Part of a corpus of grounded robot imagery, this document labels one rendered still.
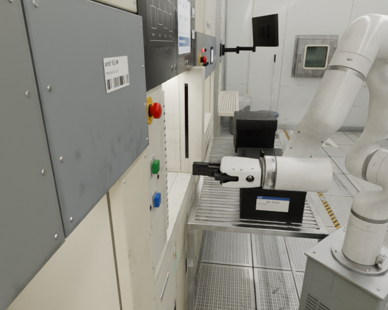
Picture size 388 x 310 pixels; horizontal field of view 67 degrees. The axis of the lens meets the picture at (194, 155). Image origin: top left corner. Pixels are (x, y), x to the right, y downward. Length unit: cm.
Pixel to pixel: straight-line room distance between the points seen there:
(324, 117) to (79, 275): 65
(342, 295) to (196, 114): 95
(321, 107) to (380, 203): 47
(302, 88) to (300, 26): 103
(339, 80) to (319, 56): 478
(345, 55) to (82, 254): 73
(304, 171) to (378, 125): 36
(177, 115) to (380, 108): 86
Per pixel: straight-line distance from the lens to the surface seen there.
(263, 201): 133
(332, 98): 76
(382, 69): 101
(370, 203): 113
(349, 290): 123
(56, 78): 36
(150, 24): 75
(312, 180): 74
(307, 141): 84
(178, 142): 150
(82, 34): 42
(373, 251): 124
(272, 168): 72
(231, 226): 132
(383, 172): 108
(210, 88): 288
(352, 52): 79
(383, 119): 102
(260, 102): 561
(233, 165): 73
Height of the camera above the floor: 150
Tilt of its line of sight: 21 degrees down
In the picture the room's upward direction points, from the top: straight up
